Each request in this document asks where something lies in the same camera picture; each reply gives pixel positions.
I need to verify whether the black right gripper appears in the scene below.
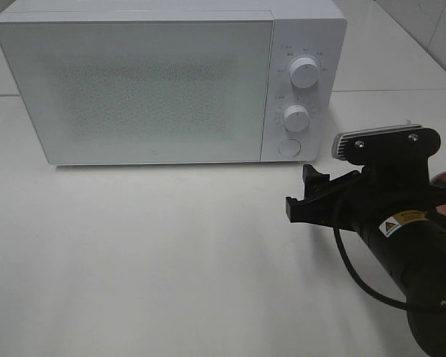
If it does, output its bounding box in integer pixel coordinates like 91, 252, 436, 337
285, 161, 446, 238

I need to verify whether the round white door button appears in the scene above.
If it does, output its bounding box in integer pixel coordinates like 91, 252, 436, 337
278, 139, 301, 158

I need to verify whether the white microwave door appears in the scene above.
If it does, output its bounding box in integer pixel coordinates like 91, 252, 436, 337
0, 21, 272, 165

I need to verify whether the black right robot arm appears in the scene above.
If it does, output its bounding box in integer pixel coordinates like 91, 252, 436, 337
286, 158, 446, 356

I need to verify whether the lower white microwave knob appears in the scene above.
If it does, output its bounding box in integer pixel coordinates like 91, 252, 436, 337
282, 105, 311, 132

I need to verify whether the white microwave knob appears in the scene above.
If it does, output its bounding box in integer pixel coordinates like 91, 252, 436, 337
282, 105, 311, 132
288, 54, 320, 89

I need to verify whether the upper white microwave knob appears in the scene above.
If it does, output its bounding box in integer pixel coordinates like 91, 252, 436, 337
288, 54, 320, 89

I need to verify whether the white microwave oven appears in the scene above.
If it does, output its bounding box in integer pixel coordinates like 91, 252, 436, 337
0, 1, 347, 165

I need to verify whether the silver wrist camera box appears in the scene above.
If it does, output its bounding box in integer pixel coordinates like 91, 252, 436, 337
332, 124, 441, 166

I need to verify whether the black camera cable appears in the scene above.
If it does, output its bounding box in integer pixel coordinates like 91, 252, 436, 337
332, 195, 446, 312

